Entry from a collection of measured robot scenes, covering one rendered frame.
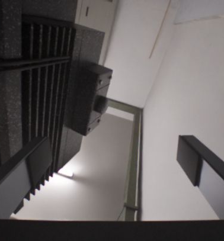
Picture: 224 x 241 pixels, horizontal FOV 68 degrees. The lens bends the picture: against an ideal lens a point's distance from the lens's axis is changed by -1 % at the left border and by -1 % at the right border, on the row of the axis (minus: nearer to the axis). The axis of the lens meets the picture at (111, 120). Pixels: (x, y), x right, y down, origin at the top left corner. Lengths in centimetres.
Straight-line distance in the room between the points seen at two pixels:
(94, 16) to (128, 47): 84
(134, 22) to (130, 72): 93
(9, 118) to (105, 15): 320
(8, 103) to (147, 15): 342
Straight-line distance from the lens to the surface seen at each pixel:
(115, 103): 392
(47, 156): 17
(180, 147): 16
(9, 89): 42
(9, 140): 49
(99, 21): 354
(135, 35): 368
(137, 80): 381
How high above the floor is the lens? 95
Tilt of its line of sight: 30 degrees up
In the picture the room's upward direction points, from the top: 163 degrees counter-clockwise
